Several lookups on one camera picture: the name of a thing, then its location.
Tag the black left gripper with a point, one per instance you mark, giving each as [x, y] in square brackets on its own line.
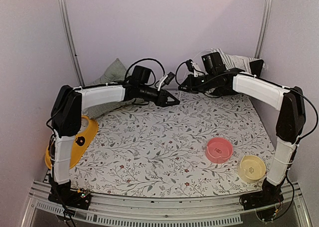
[163, 98]

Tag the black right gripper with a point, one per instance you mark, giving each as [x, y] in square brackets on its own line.
[185, 89]

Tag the green striped pet tent fabric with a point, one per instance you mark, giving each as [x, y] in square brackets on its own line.
[252, 65]

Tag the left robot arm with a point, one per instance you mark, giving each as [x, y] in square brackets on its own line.
[65, 120]

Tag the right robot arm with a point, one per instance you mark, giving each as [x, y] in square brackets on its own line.
[288, 123]

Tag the pink pet bowl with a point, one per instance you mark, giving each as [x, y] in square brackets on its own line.
[218, 150]

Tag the cream pet bowl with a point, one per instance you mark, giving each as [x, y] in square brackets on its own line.
[251, 169]

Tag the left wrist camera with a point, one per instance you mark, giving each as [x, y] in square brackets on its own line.
[165, 80]

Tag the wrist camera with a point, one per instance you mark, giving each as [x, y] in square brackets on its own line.
[194, 68]
[165, 80]

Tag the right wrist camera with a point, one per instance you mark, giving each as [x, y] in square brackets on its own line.
[194, 68]

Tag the right aluminium corner post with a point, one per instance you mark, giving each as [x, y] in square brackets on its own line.
[264, 24]

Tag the aluminium corner post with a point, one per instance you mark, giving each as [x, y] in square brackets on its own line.
[264, 24]
[70, 41]

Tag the front aluminium rail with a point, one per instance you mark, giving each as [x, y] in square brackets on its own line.
[122, 211]

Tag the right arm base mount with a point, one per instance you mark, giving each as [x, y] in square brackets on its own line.
[269, 195]

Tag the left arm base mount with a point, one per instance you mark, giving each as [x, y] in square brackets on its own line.
[64, 195]

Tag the left aluminium corner post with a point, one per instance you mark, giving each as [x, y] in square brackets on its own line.
[70, 41]

